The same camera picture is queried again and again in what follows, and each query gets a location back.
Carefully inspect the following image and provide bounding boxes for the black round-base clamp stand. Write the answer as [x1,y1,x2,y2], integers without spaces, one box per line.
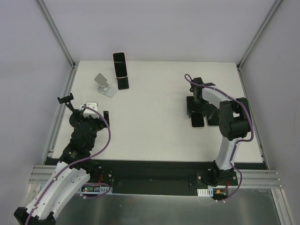
[57,93,81,128]

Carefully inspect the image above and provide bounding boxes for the phone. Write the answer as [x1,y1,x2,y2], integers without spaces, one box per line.
[191,113,205,128]
[112,52,128,79]
[206,109,219,127]

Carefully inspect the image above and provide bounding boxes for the white phone stand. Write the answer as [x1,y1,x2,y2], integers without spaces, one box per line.
[94,73,117,98]

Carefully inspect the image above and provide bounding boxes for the black folding phone stand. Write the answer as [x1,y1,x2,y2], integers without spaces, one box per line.
[116,76,129,90]

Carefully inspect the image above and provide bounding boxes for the round brown-base phone stand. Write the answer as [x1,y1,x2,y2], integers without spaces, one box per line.
[97,123,107,131]

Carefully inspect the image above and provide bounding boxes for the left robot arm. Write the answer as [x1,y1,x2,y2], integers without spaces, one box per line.
[14,109,110,225]

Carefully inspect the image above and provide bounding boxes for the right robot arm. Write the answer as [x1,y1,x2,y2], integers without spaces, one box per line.
[184,74,254,186]

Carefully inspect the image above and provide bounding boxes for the left controller board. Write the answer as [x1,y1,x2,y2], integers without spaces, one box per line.
[78,184,113,195]

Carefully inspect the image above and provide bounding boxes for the controller board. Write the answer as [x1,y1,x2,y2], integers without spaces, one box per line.
[78,184,113,195]
[197,187,228,197]

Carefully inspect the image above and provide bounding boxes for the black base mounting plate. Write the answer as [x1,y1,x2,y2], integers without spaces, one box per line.
[44,158,270,195]

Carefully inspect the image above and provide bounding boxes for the right controller board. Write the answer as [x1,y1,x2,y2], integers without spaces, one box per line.
[197,187,228,197]

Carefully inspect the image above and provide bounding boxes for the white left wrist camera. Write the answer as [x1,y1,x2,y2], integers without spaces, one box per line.
[80,102,99,119]

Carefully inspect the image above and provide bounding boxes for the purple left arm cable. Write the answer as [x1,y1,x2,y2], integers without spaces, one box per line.
[24,105,112,225]

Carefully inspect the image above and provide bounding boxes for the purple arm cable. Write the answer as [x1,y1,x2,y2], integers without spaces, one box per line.
[24,105,112,225]
[184,74,255,202]

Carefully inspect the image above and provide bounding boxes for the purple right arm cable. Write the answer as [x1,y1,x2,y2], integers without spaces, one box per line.
[184,74,255,202]

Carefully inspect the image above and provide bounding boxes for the aluminium frame post left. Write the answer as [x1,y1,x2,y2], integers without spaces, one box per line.
[35,0,76,69]

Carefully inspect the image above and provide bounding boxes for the aluminium frame post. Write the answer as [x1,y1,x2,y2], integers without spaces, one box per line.
[237,0,284,71]
[35,0,76,69]

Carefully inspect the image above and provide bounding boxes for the aluminium frame post right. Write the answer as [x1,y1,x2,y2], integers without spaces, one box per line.
[237,0,284,71]

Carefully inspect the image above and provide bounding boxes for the aluminium front rail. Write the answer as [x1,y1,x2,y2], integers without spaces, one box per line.
[29,165,284,189]

